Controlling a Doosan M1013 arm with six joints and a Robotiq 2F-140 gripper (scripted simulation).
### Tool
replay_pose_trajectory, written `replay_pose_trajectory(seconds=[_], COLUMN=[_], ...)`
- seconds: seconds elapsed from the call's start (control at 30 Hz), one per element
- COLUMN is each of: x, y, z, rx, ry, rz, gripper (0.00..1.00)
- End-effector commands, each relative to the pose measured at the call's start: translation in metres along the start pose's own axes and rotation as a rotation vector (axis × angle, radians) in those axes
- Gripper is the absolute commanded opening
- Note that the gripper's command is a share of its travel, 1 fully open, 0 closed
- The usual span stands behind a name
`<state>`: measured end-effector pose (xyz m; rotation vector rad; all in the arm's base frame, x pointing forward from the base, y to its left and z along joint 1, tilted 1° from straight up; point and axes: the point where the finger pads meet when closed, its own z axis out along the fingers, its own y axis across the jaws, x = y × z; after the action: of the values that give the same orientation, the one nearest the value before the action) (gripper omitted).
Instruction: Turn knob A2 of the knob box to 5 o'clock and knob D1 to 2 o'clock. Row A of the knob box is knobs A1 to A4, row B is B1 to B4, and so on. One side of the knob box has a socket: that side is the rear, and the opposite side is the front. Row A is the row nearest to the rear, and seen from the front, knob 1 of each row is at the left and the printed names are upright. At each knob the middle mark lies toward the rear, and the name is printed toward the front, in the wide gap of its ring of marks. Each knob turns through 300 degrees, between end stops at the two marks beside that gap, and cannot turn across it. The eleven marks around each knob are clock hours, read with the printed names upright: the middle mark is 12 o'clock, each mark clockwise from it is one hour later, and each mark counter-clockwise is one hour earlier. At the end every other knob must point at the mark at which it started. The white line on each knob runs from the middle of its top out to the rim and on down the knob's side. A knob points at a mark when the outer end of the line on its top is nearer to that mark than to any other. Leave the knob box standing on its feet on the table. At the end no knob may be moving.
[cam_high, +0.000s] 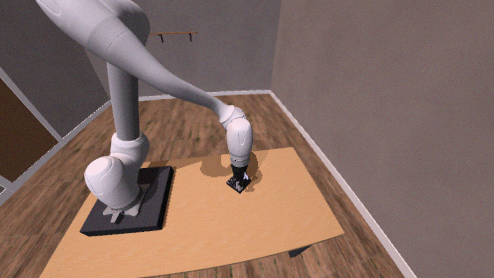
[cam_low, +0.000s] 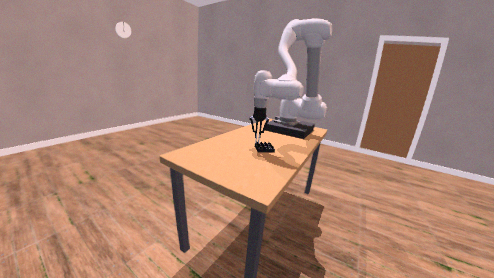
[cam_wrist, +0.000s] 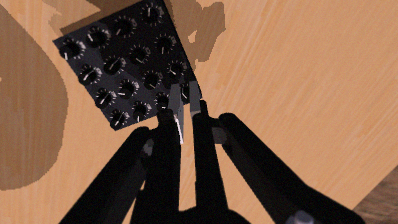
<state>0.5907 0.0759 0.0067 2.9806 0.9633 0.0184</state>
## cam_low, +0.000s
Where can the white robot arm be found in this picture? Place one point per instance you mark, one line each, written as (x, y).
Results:
(314, 32)

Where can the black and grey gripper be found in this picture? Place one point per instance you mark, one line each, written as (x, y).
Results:
(259, 118)

